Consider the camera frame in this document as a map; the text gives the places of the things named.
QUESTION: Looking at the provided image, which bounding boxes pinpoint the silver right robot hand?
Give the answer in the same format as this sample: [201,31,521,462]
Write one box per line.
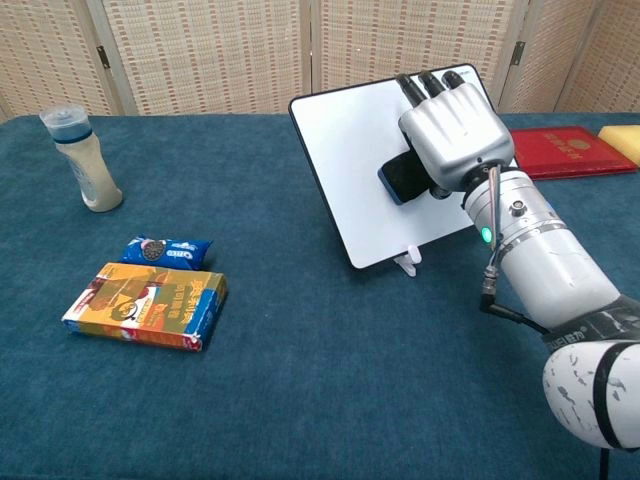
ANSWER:
[394,69,516,200]

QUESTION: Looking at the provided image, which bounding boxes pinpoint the black blue eraser sponge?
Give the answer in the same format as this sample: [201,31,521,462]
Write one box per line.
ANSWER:
[377,149,434,207]

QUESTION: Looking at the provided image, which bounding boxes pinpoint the white magnetic whiteboard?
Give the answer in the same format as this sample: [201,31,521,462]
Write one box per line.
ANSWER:
[288,62,520,272]

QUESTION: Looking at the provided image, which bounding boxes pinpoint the red certificate booklet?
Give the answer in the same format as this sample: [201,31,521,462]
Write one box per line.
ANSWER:
[507,125,640,182]

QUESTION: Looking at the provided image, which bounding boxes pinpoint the white plastic board stand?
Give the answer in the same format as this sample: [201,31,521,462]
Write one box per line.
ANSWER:
[393,245,422,278]

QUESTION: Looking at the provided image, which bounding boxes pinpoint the yellow sponge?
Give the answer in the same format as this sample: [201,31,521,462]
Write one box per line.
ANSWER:
[597,124,640,168]

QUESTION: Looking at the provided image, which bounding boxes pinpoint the teal table cloth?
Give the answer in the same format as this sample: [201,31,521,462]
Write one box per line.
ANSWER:
[0,112,640,480]

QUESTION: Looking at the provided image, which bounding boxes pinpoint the woven folding screen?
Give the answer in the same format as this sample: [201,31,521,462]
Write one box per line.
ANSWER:
[0,0,640,123]

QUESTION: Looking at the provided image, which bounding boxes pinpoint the blue Oreo cookie packet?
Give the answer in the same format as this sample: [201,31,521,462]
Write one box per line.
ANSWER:
[118,234,214,273]

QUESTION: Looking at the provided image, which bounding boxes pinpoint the orange yellow cookie box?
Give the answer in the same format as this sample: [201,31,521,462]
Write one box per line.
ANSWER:
[61,261,229,353]

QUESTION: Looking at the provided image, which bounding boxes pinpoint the translucent baby bottle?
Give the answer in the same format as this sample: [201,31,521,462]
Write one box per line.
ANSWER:
[39,104,124,214]

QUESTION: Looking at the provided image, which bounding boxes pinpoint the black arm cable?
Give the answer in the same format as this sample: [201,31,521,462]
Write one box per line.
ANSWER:
[478,166,610,480]

